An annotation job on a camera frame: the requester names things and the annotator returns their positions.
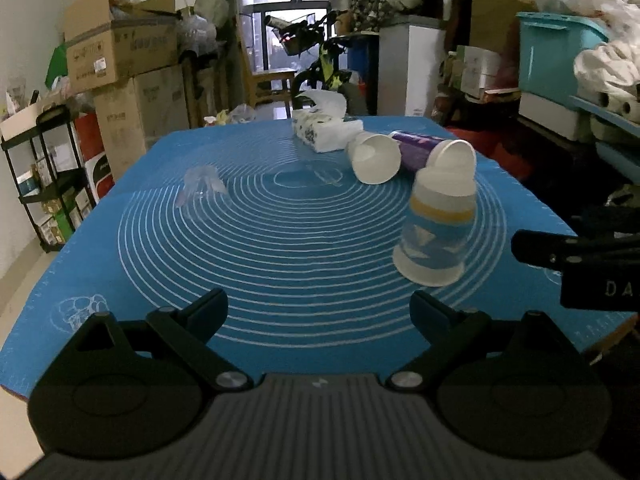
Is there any black shelf rack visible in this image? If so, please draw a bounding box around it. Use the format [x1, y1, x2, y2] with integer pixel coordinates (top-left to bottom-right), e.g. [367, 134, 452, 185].
[0, 106, 101, 253]

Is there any green bag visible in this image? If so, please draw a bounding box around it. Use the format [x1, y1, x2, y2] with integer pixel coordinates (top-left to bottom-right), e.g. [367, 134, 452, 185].
[44, 42, 70, 90]

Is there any clear plastic cup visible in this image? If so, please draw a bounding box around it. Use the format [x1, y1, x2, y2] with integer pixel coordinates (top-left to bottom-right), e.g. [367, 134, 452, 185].
[176, 164, 228, 209]

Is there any blue silicone mat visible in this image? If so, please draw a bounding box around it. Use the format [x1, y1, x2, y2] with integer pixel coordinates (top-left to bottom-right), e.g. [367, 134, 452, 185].
[0, 115, 638, 401]

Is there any light blue shelf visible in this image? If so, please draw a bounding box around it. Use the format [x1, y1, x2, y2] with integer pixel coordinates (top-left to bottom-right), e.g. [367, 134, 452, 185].
[570, 95, 640, 186]

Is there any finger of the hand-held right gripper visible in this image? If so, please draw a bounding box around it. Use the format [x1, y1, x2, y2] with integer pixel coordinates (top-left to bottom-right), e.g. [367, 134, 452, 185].
[511, 229, 601, 274]

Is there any open cardboard box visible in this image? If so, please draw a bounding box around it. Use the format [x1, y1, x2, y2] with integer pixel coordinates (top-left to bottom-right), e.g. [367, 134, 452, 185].
[64, 0, 180, 95]

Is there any teal storage bin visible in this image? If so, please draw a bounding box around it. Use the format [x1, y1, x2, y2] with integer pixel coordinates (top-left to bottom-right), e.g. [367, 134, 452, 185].
[515, 11, 613, 106]

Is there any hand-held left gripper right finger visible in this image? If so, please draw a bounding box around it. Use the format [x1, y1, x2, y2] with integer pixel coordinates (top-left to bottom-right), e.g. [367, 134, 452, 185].
[386, 290, 592, 393]

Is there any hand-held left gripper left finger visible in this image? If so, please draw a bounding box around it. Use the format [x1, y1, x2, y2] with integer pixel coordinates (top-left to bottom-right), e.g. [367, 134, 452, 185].
[50, 287, 253, 395]

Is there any plain white cup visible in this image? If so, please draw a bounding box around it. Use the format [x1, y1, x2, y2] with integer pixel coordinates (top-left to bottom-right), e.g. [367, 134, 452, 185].
[424, 138, 478, 197]

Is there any white paper cup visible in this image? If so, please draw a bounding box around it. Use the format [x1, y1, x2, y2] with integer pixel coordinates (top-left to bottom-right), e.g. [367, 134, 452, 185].
[346, 131, 402, 185]

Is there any red and white box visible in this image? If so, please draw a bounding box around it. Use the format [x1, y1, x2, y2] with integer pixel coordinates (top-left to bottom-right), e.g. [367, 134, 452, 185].
[75, 112, 117, 206]

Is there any white carton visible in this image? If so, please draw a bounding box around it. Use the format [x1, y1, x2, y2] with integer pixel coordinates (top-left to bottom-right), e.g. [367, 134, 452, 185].
[454, 45, 521, 98]

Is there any wooden chair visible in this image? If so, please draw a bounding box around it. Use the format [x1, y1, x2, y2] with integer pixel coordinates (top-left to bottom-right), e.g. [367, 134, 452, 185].
[239, 35, 298, 118]

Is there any tall brown cardboard box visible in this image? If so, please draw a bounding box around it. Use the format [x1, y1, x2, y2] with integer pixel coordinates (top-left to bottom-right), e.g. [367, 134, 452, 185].
[469, 0, 538, 53]

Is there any white plastic bag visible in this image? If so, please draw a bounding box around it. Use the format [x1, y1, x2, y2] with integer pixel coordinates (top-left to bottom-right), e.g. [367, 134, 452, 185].
[572, 40, 640, 103]

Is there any blue patterned paper cup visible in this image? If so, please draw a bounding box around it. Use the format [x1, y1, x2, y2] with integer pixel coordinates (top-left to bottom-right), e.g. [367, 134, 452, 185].
[392, 167, 477, 288]

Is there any white storage box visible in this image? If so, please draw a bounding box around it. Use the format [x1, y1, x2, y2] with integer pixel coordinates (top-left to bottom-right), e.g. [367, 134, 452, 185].
[517, 92, 596, 143]

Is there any large cardboard box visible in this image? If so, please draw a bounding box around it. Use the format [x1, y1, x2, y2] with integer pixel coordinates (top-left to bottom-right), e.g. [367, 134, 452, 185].
[93, 63, 191, 182]

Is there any floral tissue pack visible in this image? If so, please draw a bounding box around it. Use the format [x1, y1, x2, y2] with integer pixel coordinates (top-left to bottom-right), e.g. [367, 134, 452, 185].
[291, 90, 364, 154]

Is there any bicycle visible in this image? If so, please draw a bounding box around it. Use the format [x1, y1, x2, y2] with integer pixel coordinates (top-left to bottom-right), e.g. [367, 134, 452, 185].
[264, 10, 368, 111]

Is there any white cabinet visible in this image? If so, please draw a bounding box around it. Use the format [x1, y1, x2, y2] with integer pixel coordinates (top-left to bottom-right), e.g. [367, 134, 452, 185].
[377, 15, 448, 120]

